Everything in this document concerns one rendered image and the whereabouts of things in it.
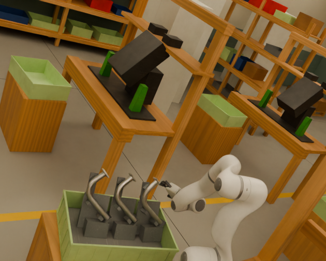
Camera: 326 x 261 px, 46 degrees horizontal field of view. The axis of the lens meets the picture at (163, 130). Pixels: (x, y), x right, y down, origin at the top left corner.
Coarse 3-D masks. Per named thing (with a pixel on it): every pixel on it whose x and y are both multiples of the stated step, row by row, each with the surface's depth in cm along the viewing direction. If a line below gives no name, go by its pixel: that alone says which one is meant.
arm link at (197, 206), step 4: (196, 200) 187; (200, 200) 189; (204, 200) 190; (192, 204) 187; (196, 204) 187; (200, 204) 188; (204, 204) 190; (188, 208) 190; (192, 208) 187; (196, 208) 188; (200, 208) 189; (204, 208) 191; (196, 212) 188; (200, 212) 190
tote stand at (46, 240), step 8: (48, 216) 221; (56, 216) 224; (40, 224) 222; (48, 224) 216; (56, 224) 219; (40, 232) 220; (48, 232) 211; (56, 232) 214; (40, 240) 218; (48, 240) 207; (56, 240) 208; (32, 248) 230; (40, 248) 216; (48, 248) 205; (56, 248) 204; (32, 256) 228; (40, 256) 215; (48, 256) 203; (56, 256) 199
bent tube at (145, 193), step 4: (156, 180) 225; (152, 184) 224; (156, 184) 225; (148, 188) 223; (152, 188) 224; (144, 192) 222; (148, 192) 223; (144, 196) 222; (144, 200) 222; (144, 204) 223; (144, 208) 224; (148, 208) 224; (152, 212) 226; (152, 216) 227; (156, 216) 228; (156, 220) 228; (160, 220) 230; (160, 224) 230
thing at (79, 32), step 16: (48, 0) 656; (64, 0) 680; (80, 0) 733; (96, 0) 710; (0, 16) 642; (16, 16) 654; (32, 16) 709; (64, 16) 690; (112, 16) 733; (32, 32) 673; (48, 32) 689; (64, 32) 718; (80, 32) 730; (96, 32) 760; (112, 32) 808; (112, 48) 772
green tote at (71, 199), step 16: (64, 192) 218; (80, 192) 224; (64, 208) 211; (80, 208) 230; (160, 208) 241; (64, 224) 206; (64, 240) 200; (64, 256) 195; (80, 256) 194; (96, 256) 197; (112, 256) 201; (128, 256) 205; (144, 256) 209; (160, 256) 213
